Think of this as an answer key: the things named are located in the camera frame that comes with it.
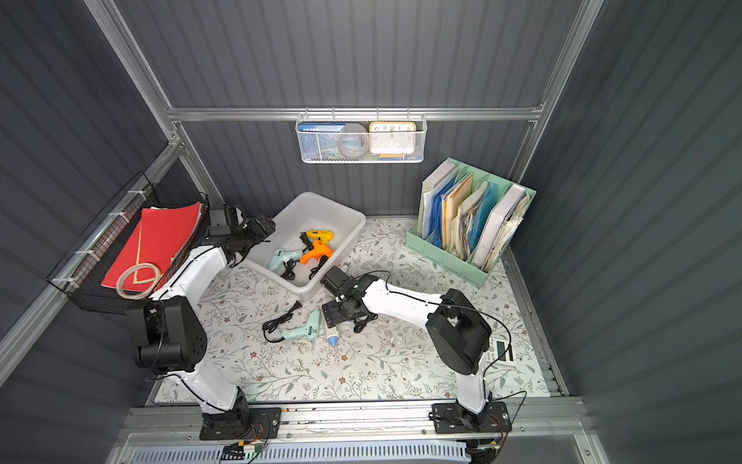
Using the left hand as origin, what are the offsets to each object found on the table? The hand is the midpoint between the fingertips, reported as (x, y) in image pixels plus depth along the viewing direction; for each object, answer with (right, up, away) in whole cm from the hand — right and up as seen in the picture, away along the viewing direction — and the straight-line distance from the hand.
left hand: (260, 228), depth 91 cm
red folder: (-18, -3, -19) cm, 26 cm away
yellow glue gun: (+17, -2, +21) cm, 27 cm away
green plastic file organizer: (+65, +3, 0) cm, 65 cm away
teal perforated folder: (+72, +4, +2) cm, 72 cm away
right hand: (+27, -25, -4) cm, 37 cm away
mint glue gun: (+1, -10, +14) cm, 17 cm away
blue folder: (+58, +2, +11) cm, 60 cm away
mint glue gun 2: (+17, -32, -4) cm, 36 cm away
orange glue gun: (+16, -7, +14) cm, 22 cm away
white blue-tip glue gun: (+24, -34, -6) cm, 42 cm away
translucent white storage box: (+5, +6, +19) cm, 21 cm away
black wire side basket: (-26, -13, -30) cm, 42 cm away
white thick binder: (+74, +1, -3) cm, 74 cm away
